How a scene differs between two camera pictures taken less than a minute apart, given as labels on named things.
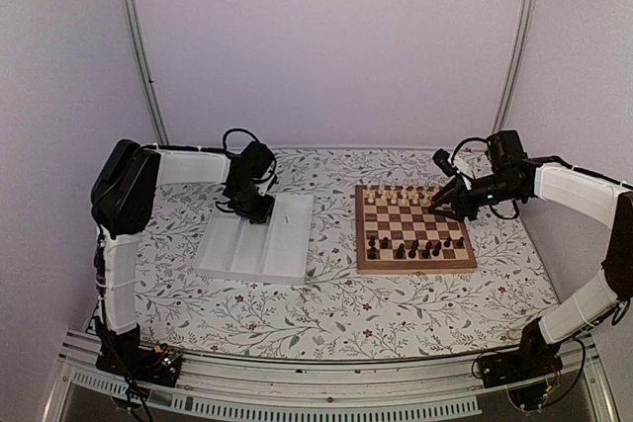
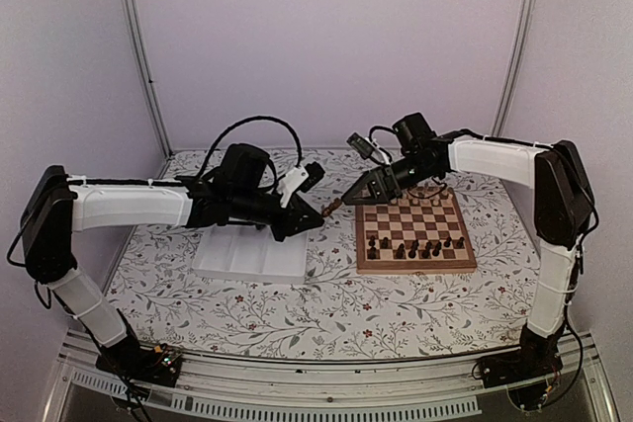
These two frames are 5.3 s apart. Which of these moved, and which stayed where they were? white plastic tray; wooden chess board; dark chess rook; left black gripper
Moved: left black gripper
Stayed: wooden chess board; dark chess rook; white plastic tray
